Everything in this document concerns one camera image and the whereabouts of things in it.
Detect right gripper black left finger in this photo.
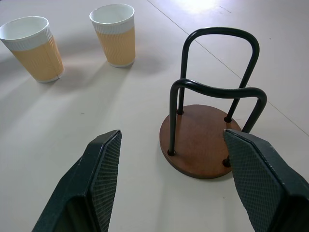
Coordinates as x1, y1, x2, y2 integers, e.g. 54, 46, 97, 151
31, 129, 123, 232

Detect orange white ribbed paper cup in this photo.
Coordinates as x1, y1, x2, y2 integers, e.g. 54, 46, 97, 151
0, 16, 65, 84
89, 4, 136, 68

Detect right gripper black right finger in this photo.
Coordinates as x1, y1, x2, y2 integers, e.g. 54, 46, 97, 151
223, 128, 309, 232

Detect brown wire cup holder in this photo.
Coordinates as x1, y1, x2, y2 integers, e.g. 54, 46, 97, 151
159, 27, 268, 180

